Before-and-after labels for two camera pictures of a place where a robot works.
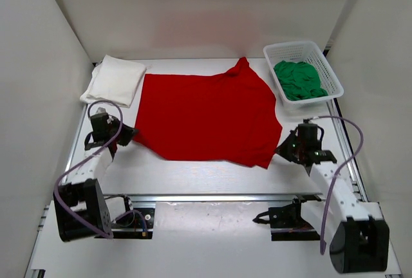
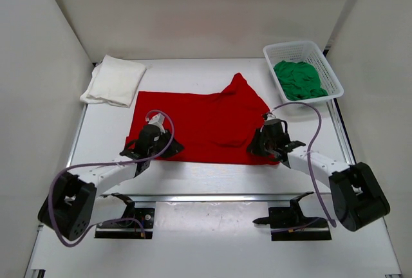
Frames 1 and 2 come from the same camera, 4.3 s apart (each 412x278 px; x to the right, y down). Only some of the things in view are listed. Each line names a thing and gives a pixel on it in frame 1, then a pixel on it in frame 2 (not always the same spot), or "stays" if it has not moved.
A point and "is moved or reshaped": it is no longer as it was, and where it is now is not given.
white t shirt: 114,80 stays
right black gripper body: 300,147 -> 270,145
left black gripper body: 114,123 -> 163,138
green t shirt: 299,80 stays
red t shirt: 230,117 is moved or reshaped
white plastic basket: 304,78 stays
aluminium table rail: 209,197 stays
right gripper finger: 288,148 -> 258,145
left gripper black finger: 126,134 -> 175,148
